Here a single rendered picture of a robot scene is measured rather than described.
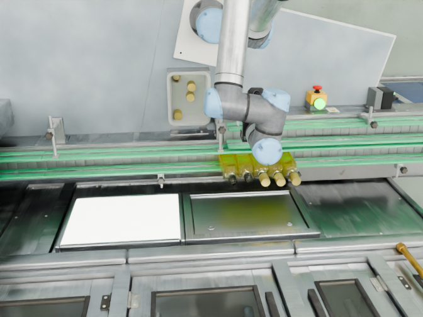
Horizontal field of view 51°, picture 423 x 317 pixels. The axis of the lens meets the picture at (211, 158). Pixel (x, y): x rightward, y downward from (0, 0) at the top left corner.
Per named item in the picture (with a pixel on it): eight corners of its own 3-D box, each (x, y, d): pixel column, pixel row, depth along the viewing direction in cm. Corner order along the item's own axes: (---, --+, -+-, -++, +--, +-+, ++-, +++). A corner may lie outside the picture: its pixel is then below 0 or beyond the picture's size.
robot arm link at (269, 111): (253, 91, 110) (244, 132, 115) (296, 97, 112) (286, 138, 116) (247, 83, 118) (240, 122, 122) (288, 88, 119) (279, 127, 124)
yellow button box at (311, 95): (304, 105, 195) (310, 111, 188) (306, 88, 192) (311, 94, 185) (320, 105, 196) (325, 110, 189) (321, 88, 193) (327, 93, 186)
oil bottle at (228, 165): (218, 160, 188) (223, 183, 168) (218, 147, 185) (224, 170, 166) (231, 159, 188) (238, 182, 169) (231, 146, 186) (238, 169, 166)
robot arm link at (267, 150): (287, 140, 115) (280, 170, 118) (277, 125, 125) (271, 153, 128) (258, 136, 114) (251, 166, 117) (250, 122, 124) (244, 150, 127)
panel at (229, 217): (74, 203, 178) (55, 254, 148) (73, 196, 177) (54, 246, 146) (294, 192, 186) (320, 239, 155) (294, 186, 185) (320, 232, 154)
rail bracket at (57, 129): (58, 141, 188) (46, 163, 167) (53, 102, 181) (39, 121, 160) (70, 140, 188) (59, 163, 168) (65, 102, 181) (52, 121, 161)
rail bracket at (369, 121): (356, 117, 186) (369, 129, 174) (358, 100, 183) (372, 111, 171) (365, 117, 187) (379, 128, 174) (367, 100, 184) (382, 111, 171)
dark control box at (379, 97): (365, 104, 198) (373, 109, 190) (367, 86, 194) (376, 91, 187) (383, 103, 198) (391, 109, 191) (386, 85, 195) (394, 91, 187)
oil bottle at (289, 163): (272, 157, 190) (284, 180, 170) (272, 145, 187) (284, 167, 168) (284, 156, 190) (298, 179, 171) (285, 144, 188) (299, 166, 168)
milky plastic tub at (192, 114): (168, 119, 191) (169, 126, 183) (166, 67, 182) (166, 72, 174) (208, 117, 193) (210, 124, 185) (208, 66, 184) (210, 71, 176)
